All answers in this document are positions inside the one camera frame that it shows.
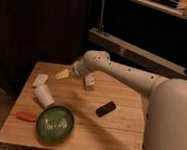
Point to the black rectangular object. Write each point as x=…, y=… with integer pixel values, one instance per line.
x=103, y=110

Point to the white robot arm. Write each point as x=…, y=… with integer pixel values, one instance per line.
x=166, y=115

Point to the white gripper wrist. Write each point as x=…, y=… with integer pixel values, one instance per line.
x=76, y=70

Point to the wooden table board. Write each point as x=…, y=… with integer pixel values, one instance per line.
x=120, y=129

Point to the green ceramic bowl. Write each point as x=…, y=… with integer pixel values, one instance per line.
x=54, y=124

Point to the orange carrot toy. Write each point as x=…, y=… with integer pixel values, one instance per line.
x=25, y=116

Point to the grey metal beam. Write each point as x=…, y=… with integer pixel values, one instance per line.
x=137, y=55

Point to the metal pole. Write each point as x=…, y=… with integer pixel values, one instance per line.
x=102, y=15

